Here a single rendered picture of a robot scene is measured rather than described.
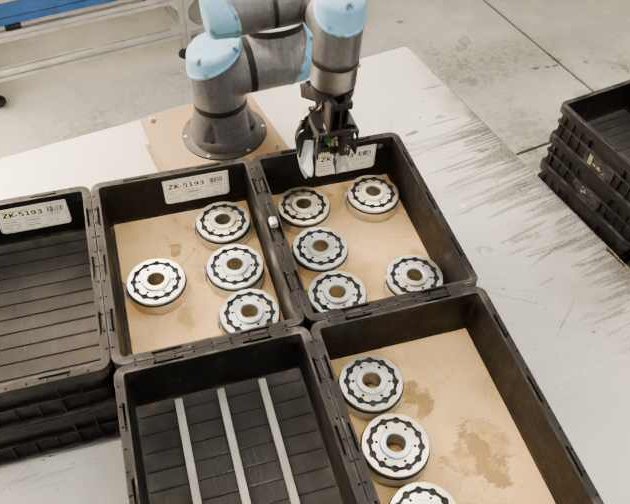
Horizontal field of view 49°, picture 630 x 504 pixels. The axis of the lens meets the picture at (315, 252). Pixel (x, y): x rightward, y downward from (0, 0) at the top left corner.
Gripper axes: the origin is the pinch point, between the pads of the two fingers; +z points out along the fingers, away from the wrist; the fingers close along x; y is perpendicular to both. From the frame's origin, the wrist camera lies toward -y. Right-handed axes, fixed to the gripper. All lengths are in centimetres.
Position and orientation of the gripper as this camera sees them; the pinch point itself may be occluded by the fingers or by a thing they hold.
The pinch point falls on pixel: (320, 167)
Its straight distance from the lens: 129.5
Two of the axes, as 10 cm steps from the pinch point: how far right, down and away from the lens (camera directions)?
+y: 2.8, 7.3, -6.2
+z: -0.6, 6.6, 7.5
